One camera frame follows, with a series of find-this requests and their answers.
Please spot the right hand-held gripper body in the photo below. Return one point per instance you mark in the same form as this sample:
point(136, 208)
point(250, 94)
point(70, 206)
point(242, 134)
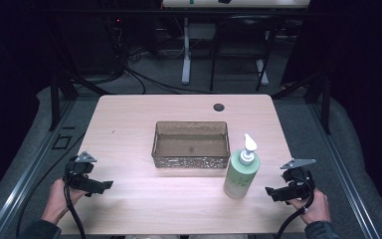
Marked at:
point(298, 181)

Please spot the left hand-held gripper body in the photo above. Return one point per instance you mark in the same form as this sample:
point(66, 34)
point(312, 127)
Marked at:
point(81, 171)

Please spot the person's right hand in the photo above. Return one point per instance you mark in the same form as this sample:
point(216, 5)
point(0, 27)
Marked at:
point(313, 209)

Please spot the person's left hand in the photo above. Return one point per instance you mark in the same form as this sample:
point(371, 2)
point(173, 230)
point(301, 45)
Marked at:
point(58, 199)

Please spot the black tape square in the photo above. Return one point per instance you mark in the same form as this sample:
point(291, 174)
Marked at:
point(61, 142)

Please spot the green pump bottle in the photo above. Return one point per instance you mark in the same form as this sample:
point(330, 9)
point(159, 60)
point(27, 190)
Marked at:
point(240, 176)

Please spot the black metal stand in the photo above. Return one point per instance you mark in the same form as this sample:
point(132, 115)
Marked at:
point(59, 89)
point(321, 96)

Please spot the brown translucent plastic basket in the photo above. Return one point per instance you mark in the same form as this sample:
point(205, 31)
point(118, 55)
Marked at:
point(191, 147)

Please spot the white desk with legs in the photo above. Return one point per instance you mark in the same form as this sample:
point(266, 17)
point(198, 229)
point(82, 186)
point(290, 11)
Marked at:
point(186, 49)

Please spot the black chair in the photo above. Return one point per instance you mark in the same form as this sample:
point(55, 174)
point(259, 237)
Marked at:
point(242, 30)

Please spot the aluminium floor rail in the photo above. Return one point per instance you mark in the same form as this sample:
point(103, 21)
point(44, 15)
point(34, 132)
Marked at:
point(344, 179)
point(26, 186)

